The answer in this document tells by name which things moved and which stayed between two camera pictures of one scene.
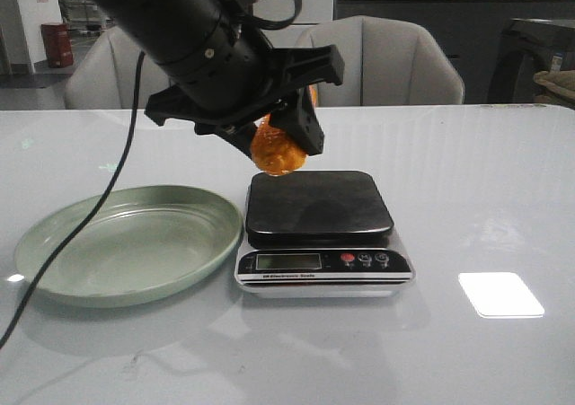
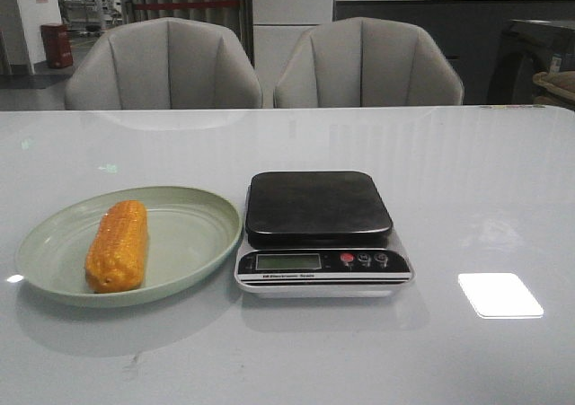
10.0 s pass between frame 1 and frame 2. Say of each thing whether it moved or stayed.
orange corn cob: moved
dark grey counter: stayed
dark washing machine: stayed
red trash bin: stayed
